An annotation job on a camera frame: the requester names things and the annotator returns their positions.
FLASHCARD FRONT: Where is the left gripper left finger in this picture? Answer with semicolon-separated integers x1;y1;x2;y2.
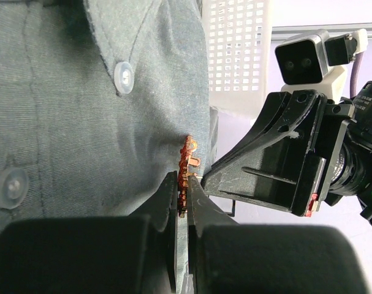
0;172;178;293

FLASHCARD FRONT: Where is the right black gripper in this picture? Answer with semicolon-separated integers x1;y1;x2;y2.
202;90;354;217

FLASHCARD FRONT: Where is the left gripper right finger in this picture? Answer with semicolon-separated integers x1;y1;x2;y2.
188;176;368;293

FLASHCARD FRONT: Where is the orange brooch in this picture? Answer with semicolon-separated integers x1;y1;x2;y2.
177;135;201;218

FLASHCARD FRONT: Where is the grey button shirt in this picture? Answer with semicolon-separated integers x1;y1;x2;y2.
0;0;219;294

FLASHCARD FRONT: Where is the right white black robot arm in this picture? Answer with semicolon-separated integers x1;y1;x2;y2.
202;81;372;225

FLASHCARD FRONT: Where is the white plastic mesh basket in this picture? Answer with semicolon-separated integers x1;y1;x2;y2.
202;0;273;119

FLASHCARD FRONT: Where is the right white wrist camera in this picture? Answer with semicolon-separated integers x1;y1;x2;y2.
275;29;368;103

